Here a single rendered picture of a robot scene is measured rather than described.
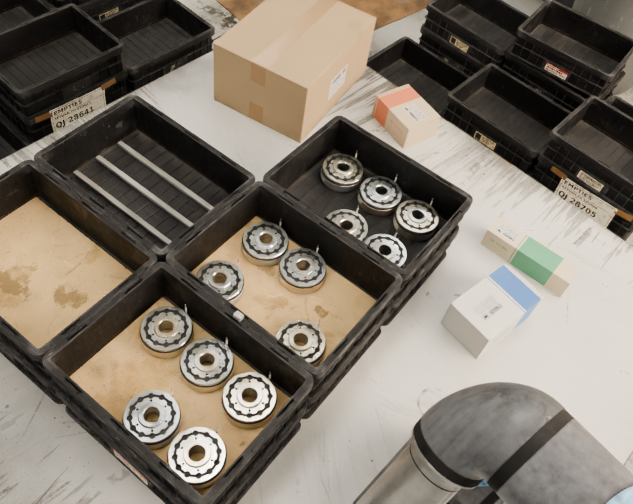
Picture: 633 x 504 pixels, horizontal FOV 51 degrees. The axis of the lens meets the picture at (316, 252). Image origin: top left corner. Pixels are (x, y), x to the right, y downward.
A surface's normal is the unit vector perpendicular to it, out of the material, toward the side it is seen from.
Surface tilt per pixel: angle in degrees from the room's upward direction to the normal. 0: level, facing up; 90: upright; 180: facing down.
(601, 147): 0
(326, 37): 0
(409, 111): 0
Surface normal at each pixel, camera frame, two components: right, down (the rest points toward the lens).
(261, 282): 0.11, -0.58
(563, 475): -0.23, -0.37
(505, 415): -0.39, -0.60
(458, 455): -0.57, 0.32
